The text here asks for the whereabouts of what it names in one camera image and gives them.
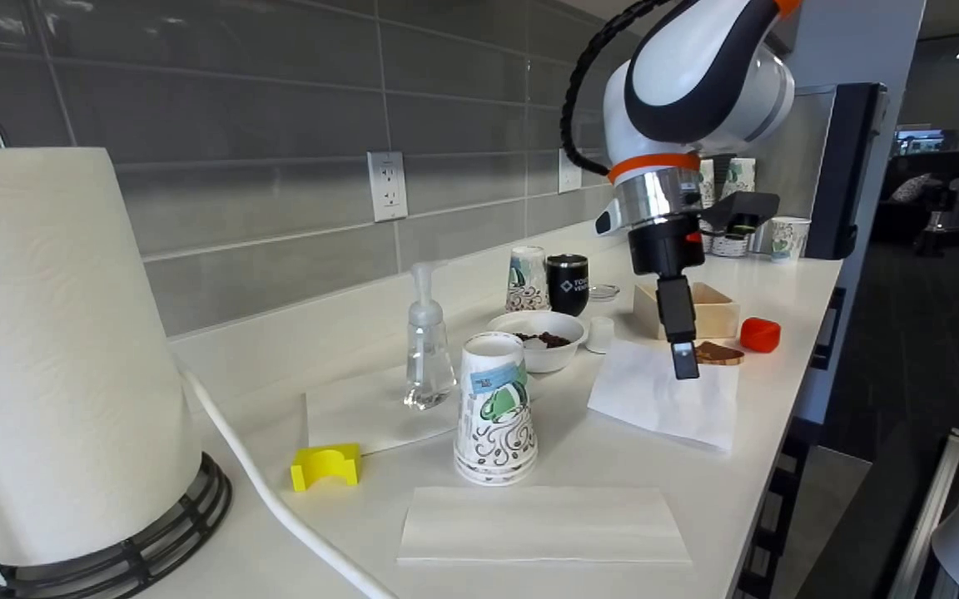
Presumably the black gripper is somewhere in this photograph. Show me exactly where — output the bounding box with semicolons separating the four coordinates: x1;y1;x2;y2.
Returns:
625;218;714;382

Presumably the folded white paper napkin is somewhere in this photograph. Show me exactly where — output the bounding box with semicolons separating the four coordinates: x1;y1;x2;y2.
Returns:
394;484;695;570

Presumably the wooden box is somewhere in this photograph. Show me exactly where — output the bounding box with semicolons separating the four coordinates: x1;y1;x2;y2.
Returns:
634;280;738;345

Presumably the brown snack piece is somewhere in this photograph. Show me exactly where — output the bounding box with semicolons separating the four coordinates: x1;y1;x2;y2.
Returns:
695;340;745;370

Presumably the small white plastic cup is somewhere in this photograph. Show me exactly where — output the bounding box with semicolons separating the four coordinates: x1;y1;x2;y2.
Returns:
587;315;619;360

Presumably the red bottle cap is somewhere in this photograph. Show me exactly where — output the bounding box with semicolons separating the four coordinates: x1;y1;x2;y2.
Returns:
737;315;783;358

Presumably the black tumbler with white lettering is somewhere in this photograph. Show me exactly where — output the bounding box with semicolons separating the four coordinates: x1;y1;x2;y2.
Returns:
543;254;594;319

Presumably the white printed paper cup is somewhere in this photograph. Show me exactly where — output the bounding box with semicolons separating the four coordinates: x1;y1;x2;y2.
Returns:
759;213;811;264

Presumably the white bowl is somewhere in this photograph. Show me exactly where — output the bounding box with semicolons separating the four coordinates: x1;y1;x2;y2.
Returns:
484;310;594;381

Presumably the paper cup with green print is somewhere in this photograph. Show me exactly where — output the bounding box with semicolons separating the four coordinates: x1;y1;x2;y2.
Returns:
449;331;540;488

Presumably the black upright column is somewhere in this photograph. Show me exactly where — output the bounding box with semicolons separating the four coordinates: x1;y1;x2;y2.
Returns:
807;81;888;264

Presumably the clear glass bottle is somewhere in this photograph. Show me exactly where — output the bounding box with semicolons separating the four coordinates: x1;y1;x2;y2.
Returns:
399;264;460;412

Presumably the computer monitor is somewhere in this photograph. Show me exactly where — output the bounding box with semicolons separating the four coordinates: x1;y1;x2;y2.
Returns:
892;127;950;159

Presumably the yellow plastic piece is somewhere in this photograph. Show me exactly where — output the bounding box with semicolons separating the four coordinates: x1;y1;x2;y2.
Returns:
285;442;366;496

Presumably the black paper towel holder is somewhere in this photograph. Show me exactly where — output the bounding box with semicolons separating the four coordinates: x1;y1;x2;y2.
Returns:
0;450;237;599

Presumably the white paper towel roll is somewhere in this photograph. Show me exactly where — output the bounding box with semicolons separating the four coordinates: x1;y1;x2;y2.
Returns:
0;146;205;587

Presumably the dark wrist camera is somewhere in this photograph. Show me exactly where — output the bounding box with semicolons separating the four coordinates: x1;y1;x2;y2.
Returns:
702;189;783;242

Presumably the white wall outlet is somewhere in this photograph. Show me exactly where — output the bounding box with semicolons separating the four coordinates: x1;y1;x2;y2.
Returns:
363;149;410;226
557;146;587;196

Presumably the white cable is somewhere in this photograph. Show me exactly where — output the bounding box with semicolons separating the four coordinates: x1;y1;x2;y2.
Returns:
184;377;394;599

